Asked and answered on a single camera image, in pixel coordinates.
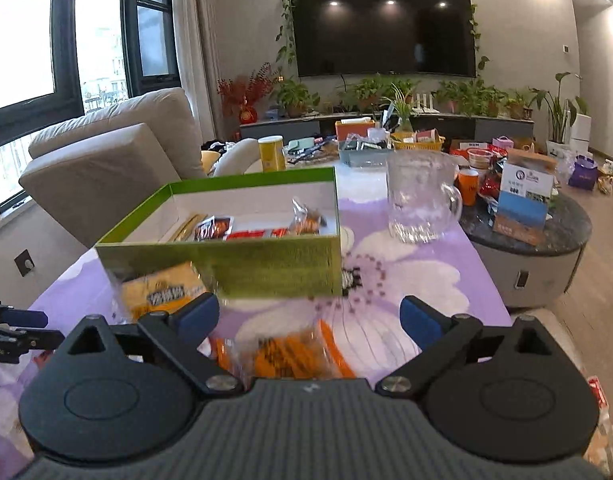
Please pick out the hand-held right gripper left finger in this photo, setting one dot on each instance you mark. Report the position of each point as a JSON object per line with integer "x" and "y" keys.
{"x": 202, "y": 311}

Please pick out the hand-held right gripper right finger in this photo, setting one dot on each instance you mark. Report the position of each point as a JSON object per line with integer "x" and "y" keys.
{"x": 420, "y": 317}

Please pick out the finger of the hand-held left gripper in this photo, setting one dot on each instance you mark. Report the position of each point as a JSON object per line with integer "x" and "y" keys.
{"x": 26, "y": 341}
{"x": 24, "y": 317}

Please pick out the yellow snack packet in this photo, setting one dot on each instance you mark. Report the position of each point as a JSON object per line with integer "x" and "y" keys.
{"x": 159, "y": 292}

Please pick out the green cardboard box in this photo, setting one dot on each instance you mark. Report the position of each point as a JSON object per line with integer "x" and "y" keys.
{"x": 266, "y": 265}

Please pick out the orange striped snack packet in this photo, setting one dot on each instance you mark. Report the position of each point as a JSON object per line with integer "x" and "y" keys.
{"x": 286, "y": 357}

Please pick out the purple floral tablecloth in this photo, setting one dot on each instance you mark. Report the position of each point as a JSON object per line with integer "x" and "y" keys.
{"x": 386, "y": 270}

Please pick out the red and black snack packet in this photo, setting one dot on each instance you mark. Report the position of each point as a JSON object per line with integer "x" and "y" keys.
{"x": 214, "y": 227}

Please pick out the gold stick snack packet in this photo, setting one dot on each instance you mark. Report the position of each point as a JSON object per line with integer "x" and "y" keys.
{"x": 186, "y": 227}

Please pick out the long red snack packet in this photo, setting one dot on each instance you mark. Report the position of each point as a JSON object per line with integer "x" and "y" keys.
{"x": 256, "y": 234}

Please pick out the clear glass pitcher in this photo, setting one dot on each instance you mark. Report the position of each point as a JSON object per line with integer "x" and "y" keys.
{"x": 422, "y": 200}

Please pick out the round dark coffee table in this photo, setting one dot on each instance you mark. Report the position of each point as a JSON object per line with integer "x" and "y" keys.
{"x": 541, "y": 260}

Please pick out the orange paper cup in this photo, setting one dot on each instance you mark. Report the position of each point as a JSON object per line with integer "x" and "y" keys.
{"x": 469, "y": 187}

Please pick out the clear wrapped candy packet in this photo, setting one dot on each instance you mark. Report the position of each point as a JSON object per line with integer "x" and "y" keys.
{"x": 306, "y": 217}

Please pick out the white round table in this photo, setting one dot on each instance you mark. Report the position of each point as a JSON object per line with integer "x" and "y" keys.
{"x": 361, "y": 182}

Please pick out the pile of red snack packets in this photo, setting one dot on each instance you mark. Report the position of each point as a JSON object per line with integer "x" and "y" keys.
{"x": 491, "y": 185}

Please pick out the blue and brown carton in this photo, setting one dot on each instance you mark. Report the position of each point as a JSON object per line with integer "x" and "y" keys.
{"x": 523, "y": 202}

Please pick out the beige armchair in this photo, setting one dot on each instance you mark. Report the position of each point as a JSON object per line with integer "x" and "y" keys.
{"x": 111, "y": 170}

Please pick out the yellow cylindrical can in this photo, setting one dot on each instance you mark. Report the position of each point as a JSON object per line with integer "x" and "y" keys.
{"x": 272, "y": 154}

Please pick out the grey storage basket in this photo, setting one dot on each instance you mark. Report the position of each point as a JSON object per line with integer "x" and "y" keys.
{"x": 364, "y": 155}

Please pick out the yellow woven basket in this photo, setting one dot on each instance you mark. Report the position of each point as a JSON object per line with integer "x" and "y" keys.
{"x": 417, "y": 144}

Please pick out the red printed snack packet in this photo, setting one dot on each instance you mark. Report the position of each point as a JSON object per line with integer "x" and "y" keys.
{"x": 597, "y": 396}

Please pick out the pink gift bag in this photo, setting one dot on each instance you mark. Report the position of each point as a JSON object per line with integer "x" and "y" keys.
{"x": 503, "y": 142}

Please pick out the grey television cabinet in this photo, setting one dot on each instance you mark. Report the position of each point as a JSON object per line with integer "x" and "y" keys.
{"x": 456, "y": 125}

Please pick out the orange tissue box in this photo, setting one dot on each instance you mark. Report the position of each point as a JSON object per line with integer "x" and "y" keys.
{"x": 354, "y": 131}

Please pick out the spider plant in vase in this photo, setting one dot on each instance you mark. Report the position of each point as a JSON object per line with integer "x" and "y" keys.
{"x": 401, "y": 105}

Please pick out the purple gift bag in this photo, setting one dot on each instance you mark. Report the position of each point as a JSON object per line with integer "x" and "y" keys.
{"x": 584, "y": 174}

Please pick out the red flower decoration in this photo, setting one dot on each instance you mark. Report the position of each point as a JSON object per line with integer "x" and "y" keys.
{"x": 241, "y": 92}

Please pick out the row of potted plants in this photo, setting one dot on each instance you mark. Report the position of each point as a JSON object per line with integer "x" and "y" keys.
{"x": 474, "y": 97}

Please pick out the potted green plant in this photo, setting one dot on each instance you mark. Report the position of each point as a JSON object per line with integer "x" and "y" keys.
{"x": 294, "y": 97}
{"x": 366, "y": 91}

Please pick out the white floor appliance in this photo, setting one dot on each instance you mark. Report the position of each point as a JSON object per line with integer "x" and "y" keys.
{"x": 581, "y": 132}

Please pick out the tall leafy potted plant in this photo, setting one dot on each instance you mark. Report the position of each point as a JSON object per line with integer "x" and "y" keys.
{"x": 556, "y": 105}

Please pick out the white sheer curtain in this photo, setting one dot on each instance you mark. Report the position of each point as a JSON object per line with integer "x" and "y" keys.
{"x": 196, "y": 50}

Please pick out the narrow black framed window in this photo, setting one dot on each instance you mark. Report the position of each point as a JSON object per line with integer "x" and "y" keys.
{"x": 154, "y": 35}

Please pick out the large black framed window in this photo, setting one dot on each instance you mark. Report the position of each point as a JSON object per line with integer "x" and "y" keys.
{"x": 21, "y": 35}

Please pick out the trailing vine plant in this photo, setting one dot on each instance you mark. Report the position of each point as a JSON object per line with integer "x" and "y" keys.
{"x": 286, "y": 35}

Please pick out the wall socket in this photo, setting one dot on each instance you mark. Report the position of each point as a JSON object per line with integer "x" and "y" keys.
{"x": 24, "y": 263}

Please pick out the black wall television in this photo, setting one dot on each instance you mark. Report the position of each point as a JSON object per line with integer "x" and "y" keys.
{"x": 384, "y": 25}

